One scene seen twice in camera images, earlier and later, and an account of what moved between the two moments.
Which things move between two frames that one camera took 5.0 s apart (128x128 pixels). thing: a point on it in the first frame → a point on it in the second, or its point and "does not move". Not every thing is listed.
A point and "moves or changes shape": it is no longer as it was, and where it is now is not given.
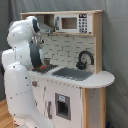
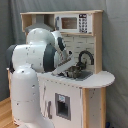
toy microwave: [77, 23] does not move
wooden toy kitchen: [70, 88] does not move
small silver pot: [47, 60] moves or changes shape
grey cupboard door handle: [48, 109] does not move
